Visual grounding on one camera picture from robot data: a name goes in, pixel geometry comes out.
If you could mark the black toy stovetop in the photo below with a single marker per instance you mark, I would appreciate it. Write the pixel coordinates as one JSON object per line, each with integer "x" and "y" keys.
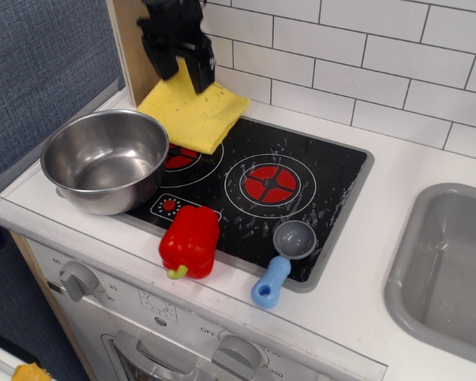
{"x": 258, "y": 177}

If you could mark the grey oven door handle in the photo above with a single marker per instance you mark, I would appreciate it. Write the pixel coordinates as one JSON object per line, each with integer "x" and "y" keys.
{"x": 138, "y": 366}

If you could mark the metal bowl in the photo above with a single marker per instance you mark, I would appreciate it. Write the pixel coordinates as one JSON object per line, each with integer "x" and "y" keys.
{"x": 108, "y": 162}

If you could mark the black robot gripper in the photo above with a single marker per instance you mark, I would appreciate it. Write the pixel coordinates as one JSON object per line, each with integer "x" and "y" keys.
{"x": 173, "y": 28}

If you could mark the grey left oven knob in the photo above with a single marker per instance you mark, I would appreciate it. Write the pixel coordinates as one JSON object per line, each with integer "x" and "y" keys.
{"x": 78, "y": 280}

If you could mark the blue grey toy scoop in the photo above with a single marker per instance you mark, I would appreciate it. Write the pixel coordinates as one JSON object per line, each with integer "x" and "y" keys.
{"x": 293, "y": 241}

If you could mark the grey oven knob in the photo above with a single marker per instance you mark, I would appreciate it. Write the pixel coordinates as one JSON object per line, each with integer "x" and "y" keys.
{"x": 78, "y": 280}
{"x": 238, "y": 357}

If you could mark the grey toy sink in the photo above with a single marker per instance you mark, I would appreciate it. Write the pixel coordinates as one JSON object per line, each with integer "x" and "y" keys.
{"x": 431, "y": 289}

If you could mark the grey right oven knob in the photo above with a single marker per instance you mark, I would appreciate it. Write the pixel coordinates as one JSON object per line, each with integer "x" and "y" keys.
{"x": 238, "y": 357}

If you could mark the red toy bell pepper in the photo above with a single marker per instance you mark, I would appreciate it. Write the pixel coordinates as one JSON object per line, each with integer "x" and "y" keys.
{"x": 188, "y": 246}

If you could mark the white toy oven front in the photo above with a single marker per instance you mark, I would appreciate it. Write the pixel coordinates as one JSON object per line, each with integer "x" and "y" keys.
{"x": 175, "y": 337}

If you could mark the yellow towel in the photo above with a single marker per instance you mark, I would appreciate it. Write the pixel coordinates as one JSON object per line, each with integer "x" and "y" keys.
{"x": 199, "y": 122}

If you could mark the yellow black object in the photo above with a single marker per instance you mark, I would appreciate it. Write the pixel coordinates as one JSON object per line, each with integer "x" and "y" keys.
{"x": 30, "y": 372}

